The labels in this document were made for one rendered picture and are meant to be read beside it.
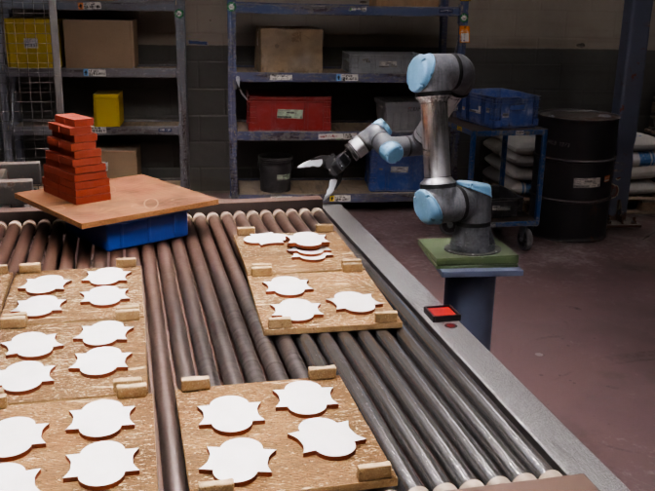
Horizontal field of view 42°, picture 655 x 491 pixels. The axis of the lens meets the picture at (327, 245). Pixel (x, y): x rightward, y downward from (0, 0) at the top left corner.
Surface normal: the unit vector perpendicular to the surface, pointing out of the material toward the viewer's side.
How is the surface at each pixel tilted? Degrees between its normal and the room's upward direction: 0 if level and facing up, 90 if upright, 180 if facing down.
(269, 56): 84
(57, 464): 0
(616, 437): 0
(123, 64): 90
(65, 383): 0
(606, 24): 90
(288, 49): 91
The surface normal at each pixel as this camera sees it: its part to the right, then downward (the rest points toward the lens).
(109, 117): 0.11, 0.30
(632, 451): 0.02, -0.96
